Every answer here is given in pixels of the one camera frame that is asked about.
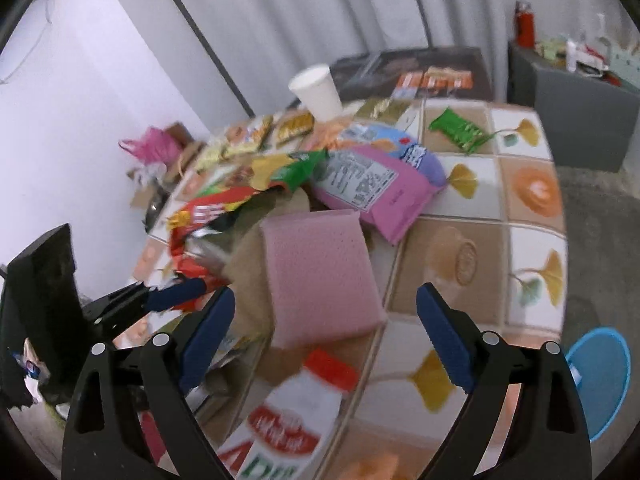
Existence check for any green red chip bag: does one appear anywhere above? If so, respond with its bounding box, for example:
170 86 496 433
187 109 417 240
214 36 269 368
167 150 328 287

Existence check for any white AD milk bottle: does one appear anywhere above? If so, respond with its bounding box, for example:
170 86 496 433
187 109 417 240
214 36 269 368
217 349 359 479

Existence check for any pink sponge block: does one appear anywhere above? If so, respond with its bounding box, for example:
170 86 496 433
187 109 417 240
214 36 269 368
260 210 386 350

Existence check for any pink purple snack bag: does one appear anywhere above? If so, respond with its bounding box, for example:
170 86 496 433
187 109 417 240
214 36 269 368
304 118 447 245

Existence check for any blue mesh trash bin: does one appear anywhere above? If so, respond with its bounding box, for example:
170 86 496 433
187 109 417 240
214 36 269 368
565 327 631 443

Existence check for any pink plastic bag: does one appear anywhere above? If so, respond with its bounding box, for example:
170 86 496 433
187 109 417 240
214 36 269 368
118 127 182 166

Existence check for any yellow snack packet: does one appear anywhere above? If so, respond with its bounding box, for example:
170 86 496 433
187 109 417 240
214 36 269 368
193 136 229 174

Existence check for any orange white snack packet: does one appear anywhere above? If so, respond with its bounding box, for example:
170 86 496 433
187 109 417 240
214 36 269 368
222 115 273 159

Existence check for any gold nut packet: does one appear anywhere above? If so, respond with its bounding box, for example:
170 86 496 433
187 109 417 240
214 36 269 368
272 110 314 145

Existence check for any white paper cup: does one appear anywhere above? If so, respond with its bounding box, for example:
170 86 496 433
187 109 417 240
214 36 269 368
288 64 343 122

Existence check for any grey curtain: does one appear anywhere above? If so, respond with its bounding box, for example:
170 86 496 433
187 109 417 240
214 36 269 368
118 0 639 128

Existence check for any small gold box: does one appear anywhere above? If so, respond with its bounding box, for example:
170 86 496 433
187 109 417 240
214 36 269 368
354 98 413 125

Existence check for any small green snack packet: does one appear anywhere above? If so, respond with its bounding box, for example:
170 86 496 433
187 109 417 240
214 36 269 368
428 107 494 155

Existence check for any grey cabinet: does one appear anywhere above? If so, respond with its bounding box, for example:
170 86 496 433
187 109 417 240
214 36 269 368
508 42 639 172

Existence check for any dark printed box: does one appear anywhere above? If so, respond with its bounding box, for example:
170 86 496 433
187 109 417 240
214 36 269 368
331 47 494 101

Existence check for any mint green pen holder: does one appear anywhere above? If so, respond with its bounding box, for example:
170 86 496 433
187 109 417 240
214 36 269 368
608 44 640 88

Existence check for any small white bottle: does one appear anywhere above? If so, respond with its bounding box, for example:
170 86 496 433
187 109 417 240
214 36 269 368
565 39 577 73

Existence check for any red thermos bottle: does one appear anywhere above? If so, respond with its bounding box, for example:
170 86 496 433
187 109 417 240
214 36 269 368
514 0 536 49

